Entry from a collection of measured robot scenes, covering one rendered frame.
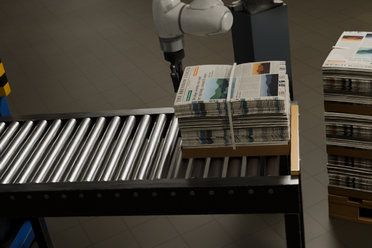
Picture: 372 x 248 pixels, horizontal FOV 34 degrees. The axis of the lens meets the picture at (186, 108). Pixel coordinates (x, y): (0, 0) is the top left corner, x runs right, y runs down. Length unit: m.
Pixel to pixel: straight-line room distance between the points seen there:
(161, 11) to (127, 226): 1.44
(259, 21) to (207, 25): 0.81
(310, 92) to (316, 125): 0.42
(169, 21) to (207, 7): 0.15
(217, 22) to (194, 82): 0.26
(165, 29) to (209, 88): 0.26
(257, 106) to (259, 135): 0.12
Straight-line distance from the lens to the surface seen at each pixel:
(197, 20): 2.04
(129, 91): 4.53
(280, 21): 2.88
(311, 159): 3.51
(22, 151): 2.47
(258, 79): 2.13
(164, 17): 2.11
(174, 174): 2.11
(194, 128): 2.09
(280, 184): 2.00
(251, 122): 2.05
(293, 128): 2.24
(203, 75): 2.20
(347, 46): 2.83
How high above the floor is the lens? 1.99
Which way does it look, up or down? 29 degrees down
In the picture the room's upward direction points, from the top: 9 degrees counter-clockwise
